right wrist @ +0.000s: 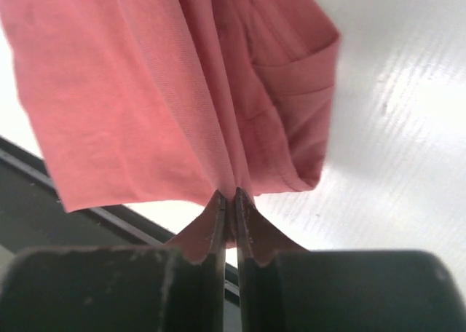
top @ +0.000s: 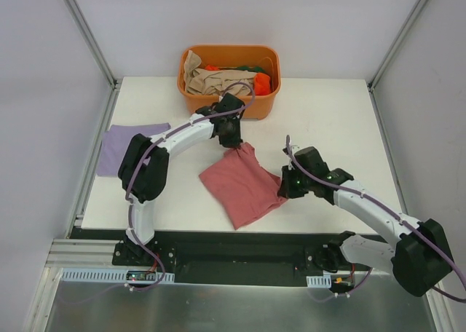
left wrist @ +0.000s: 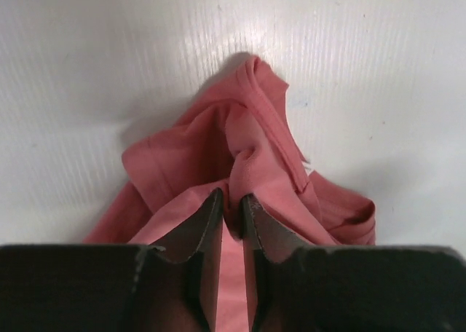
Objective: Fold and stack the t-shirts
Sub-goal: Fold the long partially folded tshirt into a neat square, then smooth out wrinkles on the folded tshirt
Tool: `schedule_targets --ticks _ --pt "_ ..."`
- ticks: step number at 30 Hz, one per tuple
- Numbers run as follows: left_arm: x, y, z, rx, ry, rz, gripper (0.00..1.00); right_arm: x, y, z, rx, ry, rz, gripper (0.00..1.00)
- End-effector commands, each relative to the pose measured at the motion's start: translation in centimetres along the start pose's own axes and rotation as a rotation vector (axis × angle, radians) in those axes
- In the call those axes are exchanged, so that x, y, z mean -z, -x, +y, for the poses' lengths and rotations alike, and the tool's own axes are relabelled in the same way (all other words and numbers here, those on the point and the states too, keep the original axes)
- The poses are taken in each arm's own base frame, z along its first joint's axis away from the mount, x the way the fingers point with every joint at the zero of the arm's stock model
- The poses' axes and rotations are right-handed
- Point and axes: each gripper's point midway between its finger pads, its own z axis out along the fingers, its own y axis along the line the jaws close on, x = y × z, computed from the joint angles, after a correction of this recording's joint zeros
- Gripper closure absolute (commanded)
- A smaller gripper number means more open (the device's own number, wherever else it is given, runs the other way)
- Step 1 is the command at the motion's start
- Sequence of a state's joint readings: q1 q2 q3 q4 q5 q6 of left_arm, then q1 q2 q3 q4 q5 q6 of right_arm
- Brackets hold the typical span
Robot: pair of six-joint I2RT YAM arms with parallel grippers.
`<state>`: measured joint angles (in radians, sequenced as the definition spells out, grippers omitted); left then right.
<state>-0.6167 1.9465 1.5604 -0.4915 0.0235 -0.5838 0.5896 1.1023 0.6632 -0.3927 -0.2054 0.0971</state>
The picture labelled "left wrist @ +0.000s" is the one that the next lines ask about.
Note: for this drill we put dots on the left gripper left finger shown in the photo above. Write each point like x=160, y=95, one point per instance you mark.
x=169, y=285

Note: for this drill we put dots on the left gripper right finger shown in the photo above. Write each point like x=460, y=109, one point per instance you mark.
x=293, y=285

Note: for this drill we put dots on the pink t shirt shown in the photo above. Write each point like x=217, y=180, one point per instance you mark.
x=234, y=137

